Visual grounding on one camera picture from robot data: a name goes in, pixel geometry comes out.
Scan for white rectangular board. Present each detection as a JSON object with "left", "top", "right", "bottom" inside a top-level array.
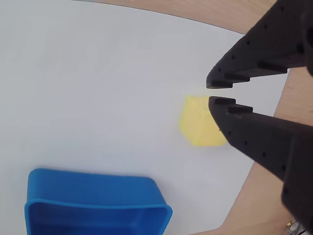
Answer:
[{"left": 0, "top": 0, "right": 291, "bottom": 235}]

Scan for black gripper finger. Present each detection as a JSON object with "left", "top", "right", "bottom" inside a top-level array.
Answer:
[
  {"left": 205, "top": 0, "right": 313, "bottom": 89},
  {"left": 208, "top": 96, "right": 298, "bottom": 176}
]

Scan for blue rectangular bin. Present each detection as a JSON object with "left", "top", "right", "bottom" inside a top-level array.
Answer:
[{"left": 23, "top": 168, "right": 174, "bottom": 235}]

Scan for yellow cube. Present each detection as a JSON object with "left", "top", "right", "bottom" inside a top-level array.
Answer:
[{"left": 178, "top": 94, "right": 227, "bottom": 147}]

